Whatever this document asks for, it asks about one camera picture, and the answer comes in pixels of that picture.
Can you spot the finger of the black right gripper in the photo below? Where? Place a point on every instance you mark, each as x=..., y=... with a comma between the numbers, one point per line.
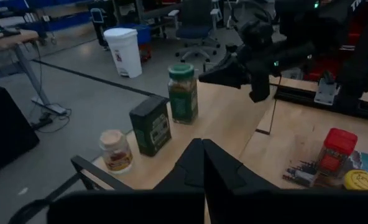
x=233, y=58
x=227, y=76

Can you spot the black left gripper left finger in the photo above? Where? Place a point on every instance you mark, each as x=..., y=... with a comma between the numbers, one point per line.
x=159, y=205

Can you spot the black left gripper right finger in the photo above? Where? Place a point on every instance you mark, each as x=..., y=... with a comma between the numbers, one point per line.
x=264, y=205

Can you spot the green-lidded glass herb jar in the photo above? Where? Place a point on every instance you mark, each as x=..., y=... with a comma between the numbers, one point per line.
x=183, y=96

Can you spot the small clear beige-lidded jar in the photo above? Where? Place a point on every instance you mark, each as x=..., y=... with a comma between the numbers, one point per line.
x=115, y=152

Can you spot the green black pepper tin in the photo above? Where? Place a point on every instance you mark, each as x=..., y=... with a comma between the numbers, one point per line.
x=149, y=127

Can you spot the red-lidded smoked paprika tin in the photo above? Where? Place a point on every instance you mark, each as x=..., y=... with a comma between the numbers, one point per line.
x=336, y=155

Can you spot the yellow-lidded crunchy onion jar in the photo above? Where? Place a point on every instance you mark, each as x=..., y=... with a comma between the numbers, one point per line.
x=362, y=180

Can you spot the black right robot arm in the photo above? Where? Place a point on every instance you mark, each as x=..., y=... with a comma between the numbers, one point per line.
x=358, y=62

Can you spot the blue office chair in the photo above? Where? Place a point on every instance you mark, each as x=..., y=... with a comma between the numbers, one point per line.
x=196, y=31

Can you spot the Acadia picture book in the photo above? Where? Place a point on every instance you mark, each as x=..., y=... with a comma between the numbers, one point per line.
x=302, y=175

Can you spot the white trash bin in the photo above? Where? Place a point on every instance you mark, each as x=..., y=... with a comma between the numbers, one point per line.
x=125, y=53

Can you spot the black power strip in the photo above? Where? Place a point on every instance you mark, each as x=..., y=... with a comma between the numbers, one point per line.
x=42, y=122

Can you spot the large black box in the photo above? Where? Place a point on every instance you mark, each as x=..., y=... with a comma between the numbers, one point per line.
x=7, y=130

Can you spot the blue storage shelving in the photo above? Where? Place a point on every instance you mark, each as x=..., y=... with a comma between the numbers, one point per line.
x=62, y=20

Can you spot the wooden desk with grey legs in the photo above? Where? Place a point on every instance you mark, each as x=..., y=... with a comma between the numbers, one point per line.
x=10, y=39

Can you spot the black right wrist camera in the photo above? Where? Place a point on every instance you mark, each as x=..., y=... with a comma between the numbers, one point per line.
x=255, y=34

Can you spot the wooden shelf with black frame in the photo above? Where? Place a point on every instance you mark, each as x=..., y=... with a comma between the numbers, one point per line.
x=221, y=109

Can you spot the black table frame rail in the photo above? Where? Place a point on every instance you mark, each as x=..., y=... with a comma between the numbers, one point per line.
x=296, y=96

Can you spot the grey metal mount bracket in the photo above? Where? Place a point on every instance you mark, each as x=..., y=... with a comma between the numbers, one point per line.
x=325, y=93

